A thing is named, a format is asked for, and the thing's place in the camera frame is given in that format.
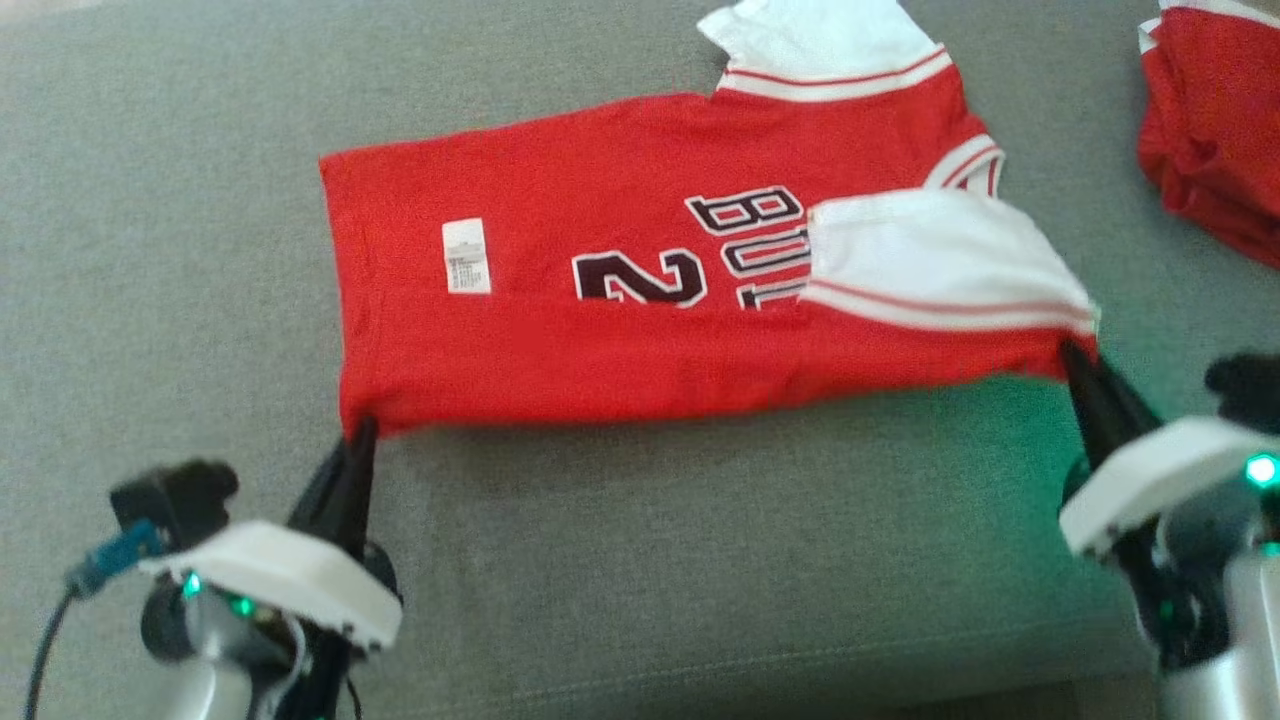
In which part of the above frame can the red jersey with black lettering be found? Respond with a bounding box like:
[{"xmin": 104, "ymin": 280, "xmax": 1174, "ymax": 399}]
[{"xmin": 318, "ymin": 0, "xmax": 1101, "ymax": 441}]

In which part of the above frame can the large grey sofa chaise cushion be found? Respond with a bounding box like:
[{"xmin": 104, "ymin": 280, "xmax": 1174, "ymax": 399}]
[{"xmin": 0, "ymin": 0, "xmax": 1280, "ymax": 720}]

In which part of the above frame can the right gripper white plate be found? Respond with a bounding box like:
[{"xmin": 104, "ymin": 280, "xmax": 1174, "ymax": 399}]
[{"xmin": 1058, "ymin": 345, "xmax": 1280, "ymax": 666}]

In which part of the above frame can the red mesh shorts white trim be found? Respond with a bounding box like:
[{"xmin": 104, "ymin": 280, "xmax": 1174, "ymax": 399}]
[{"xmin": 1137, "ymin": 0, "xmax": 1280, "ymax": 269}]

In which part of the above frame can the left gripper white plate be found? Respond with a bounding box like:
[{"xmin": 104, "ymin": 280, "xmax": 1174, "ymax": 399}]
[{"xmin": 138, "ymin": 417, "xmax": 404, "ymax": 720}]

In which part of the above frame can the left camera cable blue plug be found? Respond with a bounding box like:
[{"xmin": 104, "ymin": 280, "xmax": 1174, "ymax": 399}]
[{"xmin": 22, "ymin": 520, "xmax": 166, "ymax": 720}]

